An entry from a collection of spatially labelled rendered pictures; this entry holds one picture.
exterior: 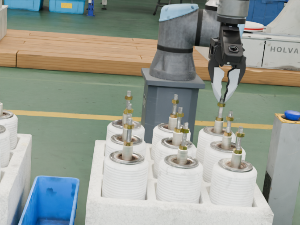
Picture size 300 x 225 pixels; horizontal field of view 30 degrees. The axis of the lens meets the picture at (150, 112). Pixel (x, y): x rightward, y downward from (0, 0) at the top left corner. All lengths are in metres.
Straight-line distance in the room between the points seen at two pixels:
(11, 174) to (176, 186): 0.37
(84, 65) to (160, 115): 1.44
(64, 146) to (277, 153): 0.84
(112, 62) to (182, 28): 1.45
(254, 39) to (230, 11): 1.98
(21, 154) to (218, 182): 0.49
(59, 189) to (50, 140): 0.62
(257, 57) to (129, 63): 0.76
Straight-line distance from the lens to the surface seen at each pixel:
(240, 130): 1.20
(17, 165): 1.33
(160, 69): 1.77
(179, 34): 1.74
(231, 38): 1.35
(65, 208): 1.45
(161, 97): 1.75
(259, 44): 3.35
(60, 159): 1.87
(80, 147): 1.98
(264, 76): 3.32
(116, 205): 1.16
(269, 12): 5.80
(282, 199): 1.47
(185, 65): 1.76
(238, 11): 1.37
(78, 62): 3.15
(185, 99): 1.77
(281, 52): 3.40
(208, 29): 1.74
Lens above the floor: 0.68
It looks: 16 degrees down
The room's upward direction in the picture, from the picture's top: 6 degrees clockwise
